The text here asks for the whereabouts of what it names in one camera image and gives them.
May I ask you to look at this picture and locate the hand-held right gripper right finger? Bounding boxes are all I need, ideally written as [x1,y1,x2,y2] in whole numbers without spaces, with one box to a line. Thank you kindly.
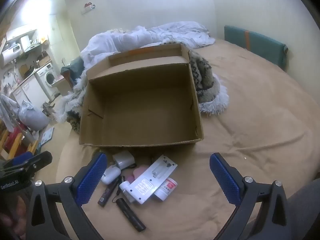
[209,152,293,240]

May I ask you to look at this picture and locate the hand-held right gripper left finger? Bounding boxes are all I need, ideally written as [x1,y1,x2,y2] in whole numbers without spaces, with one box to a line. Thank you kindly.
[25,152,108,240]

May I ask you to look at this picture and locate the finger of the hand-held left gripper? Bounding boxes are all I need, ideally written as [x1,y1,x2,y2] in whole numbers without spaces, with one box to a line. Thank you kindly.
[5,151,34,168]
[0,151,53,175]

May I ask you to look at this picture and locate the white earbuds case black strap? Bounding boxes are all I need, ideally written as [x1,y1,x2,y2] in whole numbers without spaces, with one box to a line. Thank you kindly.
[101,164,137,184]

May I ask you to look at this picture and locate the black tube red print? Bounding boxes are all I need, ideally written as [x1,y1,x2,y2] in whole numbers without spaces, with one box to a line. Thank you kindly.
[98,176,125,207]

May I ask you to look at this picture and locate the white pill bottle blue label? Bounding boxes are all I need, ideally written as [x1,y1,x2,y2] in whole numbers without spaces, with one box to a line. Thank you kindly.
[119,180,137,203]

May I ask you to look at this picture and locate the white power adapter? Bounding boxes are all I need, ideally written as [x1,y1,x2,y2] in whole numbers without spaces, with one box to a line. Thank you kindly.
[112,150,135,170]

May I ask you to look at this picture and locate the pink heart-shaped case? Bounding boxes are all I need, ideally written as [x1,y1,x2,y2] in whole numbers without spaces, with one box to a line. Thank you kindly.
[127,167,148,183]

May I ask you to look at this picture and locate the black flashlight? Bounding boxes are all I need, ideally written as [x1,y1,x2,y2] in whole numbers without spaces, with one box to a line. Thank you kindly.
[115,197,147,232]

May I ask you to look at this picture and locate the white pill bottle red label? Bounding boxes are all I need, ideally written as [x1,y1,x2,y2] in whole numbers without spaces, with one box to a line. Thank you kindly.
[153,177,178,202]

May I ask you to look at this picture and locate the white battery charger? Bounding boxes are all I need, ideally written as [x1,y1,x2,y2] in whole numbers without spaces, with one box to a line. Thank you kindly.
[130,154,178,205]

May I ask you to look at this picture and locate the brown cardboard box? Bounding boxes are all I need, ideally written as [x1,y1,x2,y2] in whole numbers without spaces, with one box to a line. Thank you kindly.
[79,43,204,147]

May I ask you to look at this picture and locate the person's left hand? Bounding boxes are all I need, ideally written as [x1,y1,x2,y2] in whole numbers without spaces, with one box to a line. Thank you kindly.
[0,195,28,238]

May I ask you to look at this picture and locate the yellow wooden chair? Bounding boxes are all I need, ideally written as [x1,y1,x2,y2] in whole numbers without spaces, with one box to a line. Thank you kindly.
[0,127,38,160]

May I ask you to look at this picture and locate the bathroom scale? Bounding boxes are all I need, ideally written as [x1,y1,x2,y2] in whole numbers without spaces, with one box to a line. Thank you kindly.
[40,126,55,145]

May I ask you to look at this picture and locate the grey plastic bag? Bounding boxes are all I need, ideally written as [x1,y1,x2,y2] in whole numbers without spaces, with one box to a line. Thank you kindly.
[19,100,50,132]

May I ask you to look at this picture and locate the hanging white cloth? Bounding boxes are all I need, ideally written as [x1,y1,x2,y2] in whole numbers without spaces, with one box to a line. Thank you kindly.
[0,94,20,133]

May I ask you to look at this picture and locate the tabby cat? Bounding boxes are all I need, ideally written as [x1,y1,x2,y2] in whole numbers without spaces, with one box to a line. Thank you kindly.
[42,102,57,118]

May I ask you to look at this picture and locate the white cabinet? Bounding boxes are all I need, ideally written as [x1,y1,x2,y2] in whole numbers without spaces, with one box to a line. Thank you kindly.
[12,76,48,105]

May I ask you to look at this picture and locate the white washing machine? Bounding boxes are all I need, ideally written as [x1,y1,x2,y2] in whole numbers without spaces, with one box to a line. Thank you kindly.
[35,62,57,98]

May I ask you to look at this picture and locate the person's grey pants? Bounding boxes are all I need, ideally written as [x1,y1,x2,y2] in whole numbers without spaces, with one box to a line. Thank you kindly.
[287,177,320,240]

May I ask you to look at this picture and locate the shaggy patterned blanket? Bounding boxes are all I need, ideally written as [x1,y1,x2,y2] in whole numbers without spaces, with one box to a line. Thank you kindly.
[54,40,230,133]

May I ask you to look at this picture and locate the teal armchair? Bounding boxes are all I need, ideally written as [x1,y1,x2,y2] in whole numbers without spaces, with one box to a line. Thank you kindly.
[61,56,84,88]

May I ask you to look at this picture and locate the white water heater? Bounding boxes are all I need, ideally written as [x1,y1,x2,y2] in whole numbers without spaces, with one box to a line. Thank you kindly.
[0,47,16,68]

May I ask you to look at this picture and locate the white countertop appliance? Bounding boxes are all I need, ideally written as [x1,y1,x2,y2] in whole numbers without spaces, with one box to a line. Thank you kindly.
[20,35,31,50]

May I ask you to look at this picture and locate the teal cushion orange stripe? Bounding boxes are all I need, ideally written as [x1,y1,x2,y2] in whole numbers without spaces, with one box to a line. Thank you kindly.
[224,25,288,70]

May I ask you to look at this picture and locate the white duvet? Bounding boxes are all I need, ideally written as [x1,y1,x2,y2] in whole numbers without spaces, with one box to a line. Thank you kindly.
[80,21,217,68]

